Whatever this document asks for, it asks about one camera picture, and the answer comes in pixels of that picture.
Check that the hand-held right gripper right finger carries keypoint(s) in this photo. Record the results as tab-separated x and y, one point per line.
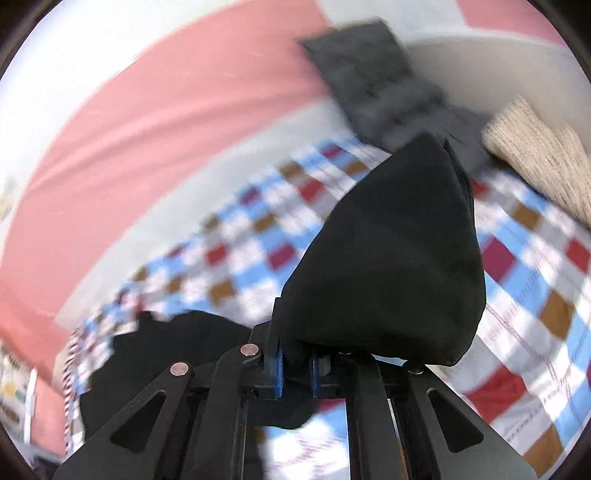
315	374

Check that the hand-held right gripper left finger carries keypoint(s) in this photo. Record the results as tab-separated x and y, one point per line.
277	371

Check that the black garment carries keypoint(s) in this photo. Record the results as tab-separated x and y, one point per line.
392	258

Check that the checkered bedsheet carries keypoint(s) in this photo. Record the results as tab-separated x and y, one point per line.
531	286

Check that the pineapple print curtain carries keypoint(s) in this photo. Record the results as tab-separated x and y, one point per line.
11	392

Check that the dark grey quilted cloth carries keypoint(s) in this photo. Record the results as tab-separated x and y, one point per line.
369	83

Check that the beige knitted cloth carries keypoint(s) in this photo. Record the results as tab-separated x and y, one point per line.
540	147

